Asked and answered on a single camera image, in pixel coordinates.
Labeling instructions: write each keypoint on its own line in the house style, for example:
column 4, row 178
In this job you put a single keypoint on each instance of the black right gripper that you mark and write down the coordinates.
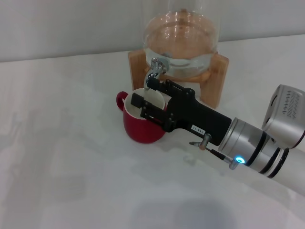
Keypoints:
column 197, row 117

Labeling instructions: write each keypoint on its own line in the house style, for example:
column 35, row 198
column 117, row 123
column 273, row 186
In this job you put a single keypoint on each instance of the glass water dispenser jar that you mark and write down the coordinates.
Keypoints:
column 181, row 33

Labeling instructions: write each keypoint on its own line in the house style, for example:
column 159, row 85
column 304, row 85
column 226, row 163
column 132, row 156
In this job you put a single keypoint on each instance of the red ceramic cup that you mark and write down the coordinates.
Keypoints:
column 143, row 128

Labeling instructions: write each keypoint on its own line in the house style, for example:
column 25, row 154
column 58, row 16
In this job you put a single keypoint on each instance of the chrome faucet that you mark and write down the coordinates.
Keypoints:
column 156, row 68

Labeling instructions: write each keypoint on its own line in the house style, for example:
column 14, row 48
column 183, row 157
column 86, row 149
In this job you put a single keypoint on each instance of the wooden dispenser stand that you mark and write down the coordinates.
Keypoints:
column 213, row 83

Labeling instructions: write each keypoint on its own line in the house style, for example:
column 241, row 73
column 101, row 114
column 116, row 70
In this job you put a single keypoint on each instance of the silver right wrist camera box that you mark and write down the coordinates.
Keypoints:
column 286, row 114

